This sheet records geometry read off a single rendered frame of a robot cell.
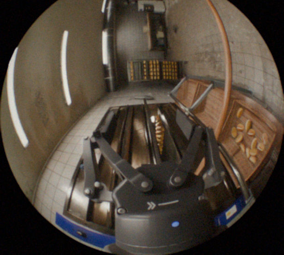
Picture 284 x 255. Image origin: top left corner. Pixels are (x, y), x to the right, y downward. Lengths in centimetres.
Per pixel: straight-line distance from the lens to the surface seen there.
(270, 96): 151
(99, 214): 72
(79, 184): 86
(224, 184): 84
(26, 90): 118
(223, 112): 39
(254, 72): 161
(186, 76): 119
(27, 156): 118
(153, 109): 187
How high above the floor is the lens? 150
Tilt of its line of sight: 1 degrees down
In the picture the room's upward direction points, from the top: 94 degrees counter-clockwise
